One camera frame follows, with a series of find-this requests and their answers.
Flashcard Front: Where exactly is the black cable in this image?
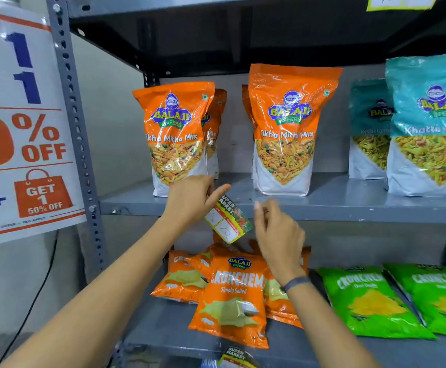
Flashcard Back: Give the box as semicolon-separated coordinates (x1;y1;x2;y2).
0;230;60;368

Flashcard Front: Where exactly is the orange snack mix bag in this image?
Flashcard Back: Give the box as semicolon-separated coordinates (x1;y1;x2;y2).
133;81;216;198
248;64;343;197
202;89;227;180

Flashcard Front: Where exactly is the person's left forearm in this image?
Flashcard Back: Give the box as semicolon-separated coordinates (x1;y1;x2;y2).
0;215;194;368

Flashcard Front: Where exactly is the green chips packet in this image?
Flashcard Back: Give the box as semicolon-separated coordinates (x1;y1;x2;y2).
383;263;446;340
317;266;436;339

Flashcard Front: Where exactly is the teal snack mix bag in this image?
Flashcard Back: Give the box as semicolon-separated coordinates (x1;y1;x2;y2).
385;53;446;198
348;78;396;180

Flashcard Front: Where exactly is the person's right hand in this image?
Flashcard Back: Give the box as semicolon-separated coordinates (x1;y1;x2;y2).
254;199;307;287

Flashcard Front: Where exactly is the dark grey wristband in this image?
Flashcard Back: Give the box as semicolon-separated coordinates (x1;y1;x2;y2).
281;276;313;294

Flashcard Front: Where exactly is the white orange sale poster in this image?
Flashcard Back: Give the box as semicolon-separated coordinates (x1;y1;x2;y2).
0;7;86;249

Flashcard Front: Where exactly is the orange chips packet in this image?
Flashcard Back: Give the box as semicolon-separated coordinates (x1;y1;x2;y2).
188;252;270;349
185;246;219;281
263;247;312;329
151;250;208;304

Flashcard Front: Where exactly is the grey metal shelving rack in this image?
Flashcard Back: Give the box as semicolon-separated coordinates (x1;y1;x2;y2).
46;0;446;368

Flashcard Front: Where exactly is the person's right forearm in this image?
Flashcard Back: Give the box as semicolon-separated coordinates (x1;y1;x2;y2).
284;281;383;368

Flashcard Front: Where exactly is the yellow green price tag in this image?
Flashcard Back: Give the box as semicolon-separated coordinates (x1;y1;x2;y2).
217;346;260;368
204;194;254;245

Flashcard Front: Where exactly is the person's left hand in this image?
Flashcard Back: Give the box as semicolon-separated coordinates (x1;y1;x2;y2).
162;174;232;231

